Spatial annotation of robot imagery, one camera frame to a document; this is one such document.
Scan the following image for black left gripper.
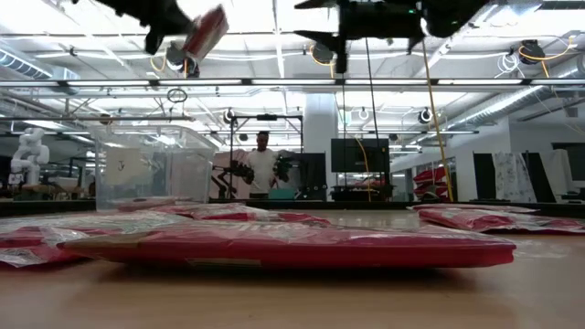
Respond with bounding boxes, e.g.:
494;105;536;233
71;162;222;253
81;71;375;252
94;0;197;55

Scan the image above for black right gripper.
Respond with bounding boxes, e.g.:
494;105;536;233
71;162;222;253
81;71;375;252
292;0;426;74

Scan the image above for long ceiling light strip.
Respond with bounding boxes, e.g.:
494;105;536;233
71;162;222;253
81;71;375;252
0;78;585;89
182;129;480;136

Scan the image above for white pillar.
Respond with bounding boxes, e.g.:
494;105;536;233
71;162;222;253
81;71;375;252
303;93;340;202

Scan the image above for clear plastic bin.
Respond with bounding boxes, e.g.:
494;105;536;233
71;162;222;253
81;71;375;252
90;123;219;212

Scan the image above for black television screen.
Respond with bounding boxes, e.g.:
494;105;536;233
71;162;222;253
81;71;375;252
330;137;391;175

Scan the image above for white paper label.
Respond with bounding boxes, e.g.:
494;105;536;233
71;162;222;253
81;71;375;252
103;146;144;186

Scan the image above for black cabinet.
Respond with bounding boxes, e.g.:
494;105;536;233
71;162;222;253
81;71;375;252
296;152;328;202

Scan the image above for person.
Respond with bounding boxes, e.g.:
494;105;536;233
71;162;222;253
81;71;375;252
241;130;285;200

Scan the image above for teal box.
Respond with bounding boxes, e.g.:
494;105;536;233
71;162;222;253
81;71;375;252
267;187;297;201

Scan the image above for red stacked objects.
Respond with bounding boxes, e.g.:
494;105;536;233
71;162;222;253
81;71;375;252
412;165;450;198

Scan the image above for white humanoid robot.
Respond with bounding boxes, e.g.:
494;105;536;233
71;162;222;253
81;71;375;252
7;126;51;186

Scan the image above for wooden distant table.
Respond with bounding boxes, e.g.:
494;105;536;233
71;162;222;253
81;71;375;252
0;181;97;202

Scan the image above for black standing panel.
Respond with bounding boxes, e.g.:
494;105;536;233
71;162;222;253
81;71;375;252
472;152;495;202

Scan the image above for white patterned cloth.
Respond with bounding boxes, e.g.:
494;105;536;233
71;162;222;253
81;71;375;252
491;151;538;204

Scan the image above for white standing panel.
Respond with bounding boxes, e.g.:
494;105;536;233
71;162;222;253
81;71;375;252
540;148;575;196

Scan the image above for black monitor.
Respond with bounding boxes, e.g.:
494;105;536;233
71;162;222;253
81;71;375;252
550;142;585;183

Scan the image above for hanging black cable loop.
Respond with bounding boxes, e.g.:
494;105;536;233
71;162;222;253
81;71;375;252
165;87;189;104

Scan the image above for black cable with coil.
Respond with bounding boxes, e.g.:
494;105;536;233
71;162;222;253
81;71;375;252
365;38;378;203

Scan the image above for black distant rig frame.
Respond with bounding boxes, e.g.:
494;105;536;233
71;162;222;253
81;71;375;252
227;112;305;202

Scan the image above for yellow hanging cable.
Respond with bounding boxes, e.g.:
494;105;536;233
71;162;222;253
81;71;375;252
420;39;456;203

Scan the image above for silver ventilation duct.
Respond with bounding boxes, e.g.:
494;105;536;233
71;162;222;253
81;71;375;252
0;38;81;97
450;52;585;133

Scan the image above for black metal table frame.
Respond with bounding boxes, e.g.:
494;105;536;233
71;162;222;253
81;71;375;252
0;197;585;219

